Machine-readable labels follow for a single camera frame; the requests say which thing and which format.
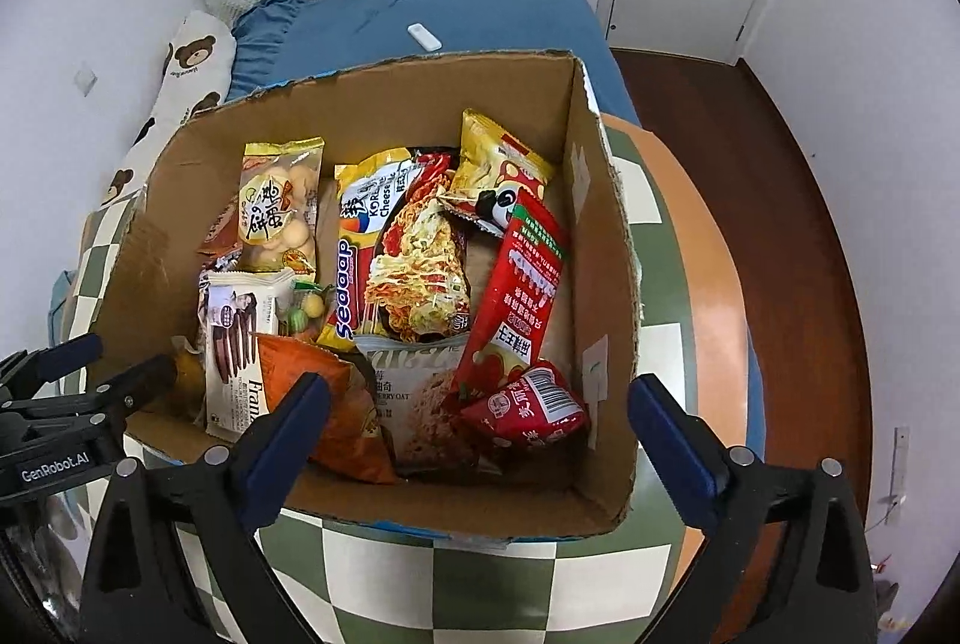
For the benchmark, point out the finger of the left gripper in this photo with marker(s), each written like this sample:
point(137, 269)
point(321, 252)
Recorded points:
point(24, 373)
point(111, 404)

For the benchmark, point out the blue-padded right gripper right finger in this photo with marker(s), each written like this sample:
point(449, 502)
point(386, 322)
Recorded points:
point(820, 588)

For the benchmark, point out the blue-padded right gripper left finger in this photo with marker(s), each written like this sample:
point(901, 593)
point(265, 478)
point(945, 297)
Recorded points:
point(137, 585)

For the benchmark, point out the Franzzi cookie packet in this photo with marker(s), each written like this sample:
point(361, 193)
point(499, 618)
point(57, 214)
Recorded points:
point(237, 308)

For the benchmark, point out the brown snack packet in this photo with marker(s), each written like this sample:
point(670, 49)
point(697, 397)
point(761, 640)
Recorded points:
point(221, 248)

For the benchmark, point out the colourful candy balls bag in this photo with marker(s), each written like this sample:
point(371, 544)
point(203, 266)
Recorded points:
point(307, 312)

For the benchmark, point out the yellow biscuit balls packet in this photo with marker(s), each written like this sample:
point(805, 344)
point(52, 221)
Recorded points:
point(278, 207)

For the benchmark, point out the small dark red packet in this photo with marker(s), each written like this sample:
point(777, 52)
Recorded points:
point(528, 414)

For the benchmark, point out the silver oat cookie packet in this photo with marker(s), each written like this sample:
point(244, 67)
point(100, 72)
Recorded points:
point(412, 382)

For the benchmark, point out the Sedaap instant noodle packet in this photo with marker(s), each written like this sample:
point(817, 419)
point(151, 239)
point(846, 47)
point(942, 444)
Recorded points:
point(399, 263)

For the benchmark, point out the long red snack packet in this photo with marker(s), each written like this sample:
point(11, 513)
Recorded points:
point(510, 327)

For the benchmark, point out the yellow panda snack packet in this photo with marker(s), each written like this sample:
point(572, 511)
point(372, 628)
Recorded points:
point(494, 169)

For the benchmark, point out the orange panda snack packet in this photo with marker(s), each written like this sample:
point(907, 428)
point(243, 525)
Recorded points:
point(188, 392)

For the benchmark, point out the teddy bear print pillow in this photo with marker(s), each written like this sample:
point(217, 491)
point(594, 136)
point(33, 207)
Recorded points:
point(196, 76)

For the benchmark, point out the cardboard milk box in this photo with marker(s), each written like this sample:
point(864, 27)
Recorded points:
point(457, 221)

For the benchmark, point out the white remote control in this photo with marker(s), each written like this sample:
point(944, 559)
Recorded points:
point(424, 38)

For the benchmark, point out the wall socket left wall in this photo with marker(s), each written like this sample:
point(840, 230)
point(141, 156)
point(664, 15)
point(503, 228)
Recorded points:
point(84, 79)

